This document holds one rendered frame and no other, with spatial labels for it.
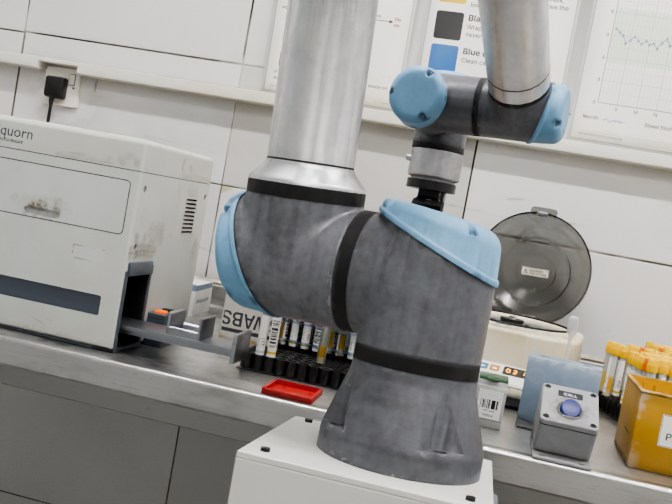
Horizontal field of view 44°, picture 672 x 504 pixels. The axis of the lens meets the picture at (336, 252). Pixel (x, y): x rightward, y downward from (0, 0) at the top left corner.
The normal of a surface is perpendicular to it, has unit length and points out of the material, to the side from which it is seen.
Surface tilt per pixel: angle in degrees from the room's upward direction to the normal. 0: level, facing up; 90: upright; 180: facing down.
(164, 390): 90
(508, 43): 148
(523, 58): 139
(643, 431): 90
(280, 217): 93
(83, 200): 90
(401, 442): 68
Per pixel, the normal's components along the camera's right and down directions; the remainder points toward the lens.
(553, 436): -0.26, 0.51
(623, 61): -0.23, 0.07
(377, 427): -0.33, -0.40
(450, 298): 0.16, 0.00
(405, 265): -0.41, -0.16
